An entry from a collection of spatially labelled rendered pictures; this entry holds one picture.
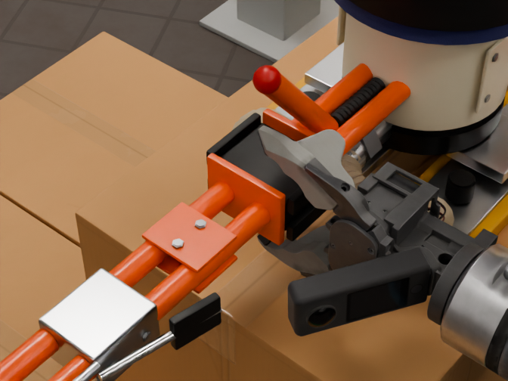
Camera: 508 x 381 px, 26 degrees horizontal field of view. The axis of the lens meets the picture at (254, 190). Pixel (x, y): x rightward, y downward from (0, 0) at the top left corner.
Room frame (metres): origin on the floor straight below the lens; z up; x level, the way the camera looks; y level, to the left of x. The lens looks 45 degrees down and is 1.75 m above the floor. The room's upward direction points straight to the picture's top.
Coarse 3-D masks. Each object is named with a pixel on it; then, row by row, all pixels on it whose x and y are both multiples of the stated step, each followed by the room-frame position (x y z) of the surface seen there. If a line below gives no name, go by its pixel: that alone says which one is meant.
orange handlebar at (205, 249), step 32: (384, 96) 0.79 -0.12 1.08; (352, 128) 0.75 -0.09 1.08; (224, 192) 0.67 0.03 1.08; (160, 224) 0.62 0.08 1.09; (192, 224) 0.62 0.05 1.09; (256, 224) 0.63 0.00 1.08; (128, 256) 0.59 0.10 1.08; (160, 256) 0.60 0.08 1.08; (192, 256) 0.59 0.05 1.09; (224, 256) 0.60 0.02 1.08; (160, 288) 0.56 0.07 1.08; (192, 288) 0.57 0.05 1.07; (32, 352) 0.50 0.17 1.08
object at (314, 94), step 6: (300, 84) 0.95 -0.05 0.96; (306, 84) 0.95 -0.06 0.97; (306, 90) 0.94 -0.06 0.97; (312, 90) 0.94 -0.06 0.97; (318, 90) 0.94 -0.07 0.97; (312, 96) 0.90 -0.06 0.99; (318, 96) 0.90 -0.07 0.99; (270, 108) 0.91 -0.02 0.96; (276, 108) 0.91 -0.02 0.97; (288, 114) 0.90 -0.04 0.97
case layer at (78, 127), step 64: (64, 64) 1.52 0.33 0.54; (128, 64) 1.52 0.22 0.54; (0, 128) 1.35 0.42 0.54; (64, 128) 1.35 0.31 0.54; (128, 128) 1.35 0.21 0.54; (0, 192) 1.20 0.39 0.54; (64, 192) 1.20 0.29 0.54; (0, 256) 1.07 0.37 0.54; (64, 256) 1.07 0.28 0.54; (0, 320) 0.95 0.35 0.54
